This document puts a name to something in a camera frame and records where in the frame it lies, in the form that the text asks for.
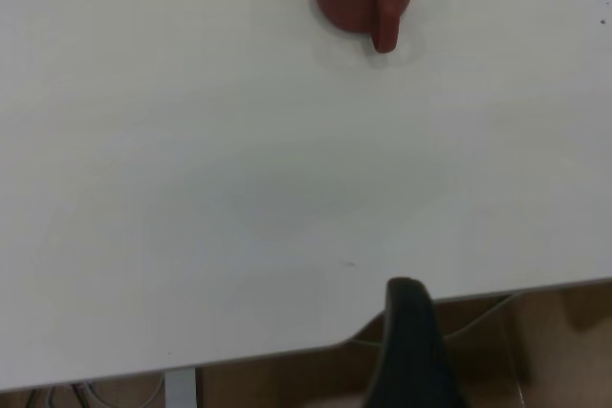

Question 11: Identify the grey cable loop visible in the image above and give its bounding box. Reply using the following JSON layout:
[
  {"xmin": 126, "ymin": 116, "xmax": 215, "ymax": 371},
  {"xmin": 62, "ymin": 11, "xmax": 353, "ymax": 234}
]
[{"xmin": 71, "ymin": 377, "xmax": 164, "ymax": 408}]

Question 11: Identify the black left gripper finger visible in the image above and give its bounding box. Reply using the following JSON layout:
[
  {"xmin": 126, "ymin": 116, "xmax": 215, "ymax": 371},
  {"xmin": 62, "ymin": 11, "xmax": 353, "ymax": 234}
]
[{"xmin": 361, "ymin": 276, "xmax": 473, "ymax": 408}]

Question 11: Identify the grey metal table leg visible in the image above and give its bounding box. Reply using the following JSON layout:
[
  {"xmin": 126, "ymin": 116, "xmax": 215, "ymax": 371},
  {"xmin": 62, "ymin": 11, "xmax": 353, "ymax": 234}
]
[{"xmin": 164, "ymin": 366, "xmax": 198, "ymax": 408}]

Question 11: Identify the thin white cable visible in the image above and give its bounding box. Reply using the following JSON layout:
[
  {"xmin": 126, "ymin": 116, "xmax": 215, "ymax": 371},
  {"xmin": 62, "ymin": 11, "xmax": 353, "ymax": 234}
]
[{"xmin": 351, "ymin": 291, "xmax": 520, "ymax": 348}]

